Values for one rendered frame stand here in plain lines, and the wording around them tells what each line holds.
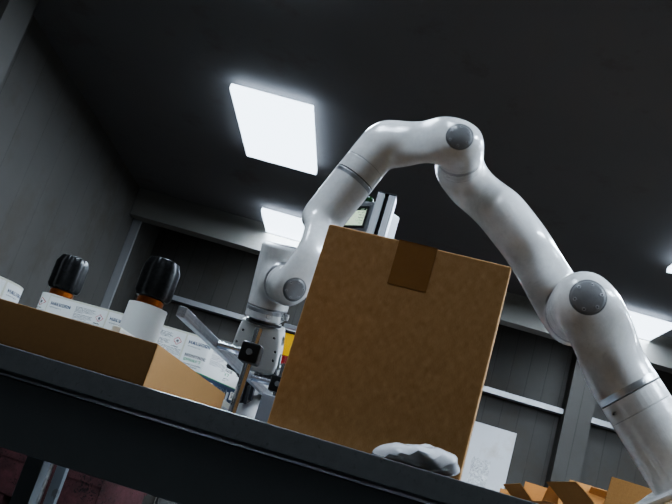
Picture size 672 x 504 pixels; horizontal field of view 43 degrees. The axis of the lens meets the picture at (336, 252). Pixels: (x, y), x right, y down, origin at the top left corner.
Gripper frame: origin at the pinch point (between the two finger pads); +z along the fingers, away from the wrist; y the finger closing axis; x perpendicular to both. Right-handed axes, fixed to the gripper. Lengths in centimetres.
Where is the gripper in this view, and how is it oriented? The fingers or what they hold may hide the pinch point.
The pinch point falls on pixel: (246, 393)
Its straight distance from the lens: 178.2
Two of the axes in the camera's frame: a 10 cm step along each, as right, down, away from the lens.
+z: -2.4, 9.7, 0.7
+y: -9.6, -2.5, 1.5
